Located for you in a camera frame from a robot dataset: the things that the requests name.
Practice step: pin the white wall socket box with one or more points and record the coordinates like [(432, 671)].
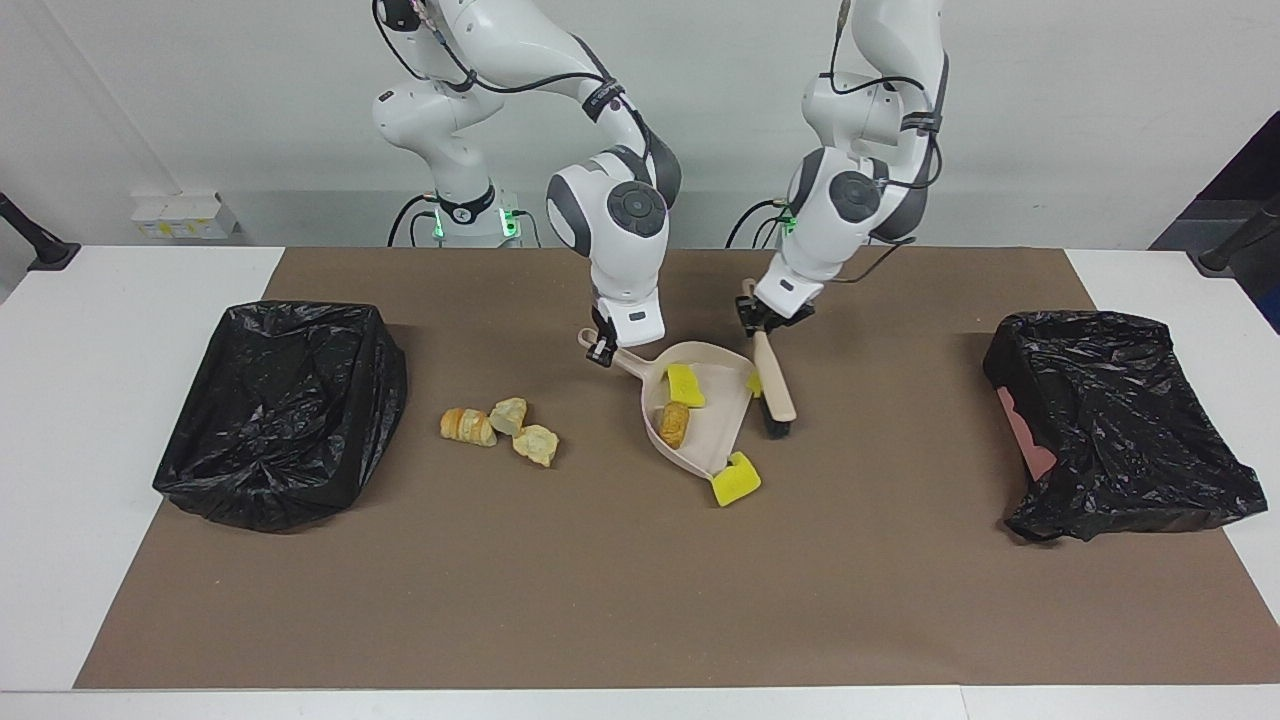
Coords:
[(185, 215)]

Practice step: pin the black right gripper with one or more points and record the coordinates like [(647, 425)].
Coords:
[(604, 328)]

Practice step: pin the beige plastic dustpan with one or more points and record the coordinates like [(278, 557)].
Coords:
[(715, 420)]

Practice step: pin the loose black trash bag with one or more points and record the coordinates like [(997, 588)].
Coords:
[(1130, 420)]

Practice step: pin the pink plastic bin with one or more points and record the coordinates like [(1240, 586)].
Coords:
[(1030, 445)]

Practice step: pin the pale bread chunk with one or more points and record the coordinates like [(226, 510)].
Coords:
[(537, 445), (508, 415)]

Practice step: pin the orange croissant piece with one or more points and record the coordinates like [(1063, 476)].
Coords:
[(466, 427)]

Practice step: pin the beige brush with black bristles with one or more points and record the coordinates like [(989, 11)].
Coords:
[(775, 385)]

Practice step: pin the brown table mat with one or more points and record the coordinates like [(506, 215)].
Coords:
[(640, 620)]

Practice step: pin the dark partition panel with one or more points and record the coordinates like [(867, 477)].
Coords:
[(1240, 180)]

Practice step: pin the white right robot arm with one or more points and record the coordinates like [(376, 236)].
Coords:
[(620, 240)]

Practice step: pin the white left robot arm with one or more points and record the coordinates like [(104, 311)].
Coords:
[(840, 210)]

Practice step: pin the yellow sponge piece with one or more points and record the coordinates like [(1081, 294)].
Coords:
[(735, 483), (685, 386), (753, 385)]

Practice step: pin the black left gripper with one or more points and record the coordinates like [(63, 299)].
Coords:
[(785, 314)]

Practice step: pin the brown bread roll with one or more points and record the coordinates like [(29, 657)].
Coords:
[(673, 425)]

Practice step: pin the black bag lined bin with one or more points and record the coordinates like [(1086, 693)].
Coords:
[(280, 420)]

